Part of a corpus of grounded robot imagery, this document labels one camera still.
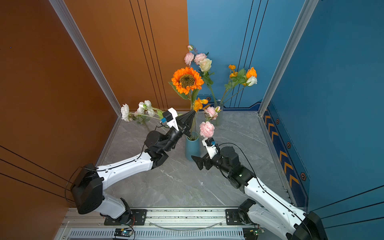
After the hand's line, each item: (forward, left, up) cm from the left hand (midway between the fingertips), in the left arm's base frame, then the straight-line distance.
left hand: (193, 110), depth 61 cm
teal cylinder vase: (-1, +1, -26) cm, 26 cm away
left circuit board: (-38, +34, -45) cm, 68 cm away
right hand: (-6, -2, -22) cm, 23 cm away
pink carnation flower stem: (-1, -6, -10) cm, 12 cm away
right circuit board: (-38, -28, -43) cm, 64 cm away
